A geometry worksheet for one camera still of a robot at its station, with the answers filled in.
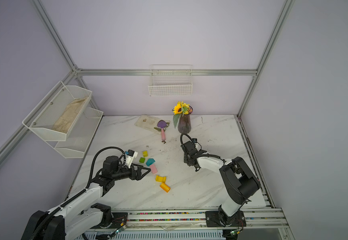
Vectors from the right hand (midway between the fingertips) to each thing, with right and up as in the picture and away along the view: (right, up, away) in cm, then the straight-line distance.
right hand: (192, 156), depth 94 cm
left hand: (-27, -5, -14) cm, 31 cm away
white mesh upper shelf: (-74, +27, -20) cm, 81 cm away
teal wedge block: (-27, -4, +1) cm, 28 cm away
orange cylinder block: (-17, -16, -10) cm, 25 cm away
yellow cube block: (-31, +1, +3) cm, 31 cm away
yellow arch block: (-19, -12, -8) cm, 24 cm away
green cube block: (-32, -3, +1) cm, 33 cm away
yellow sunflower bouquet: (-7, +30, -4) cm, 31 cm away
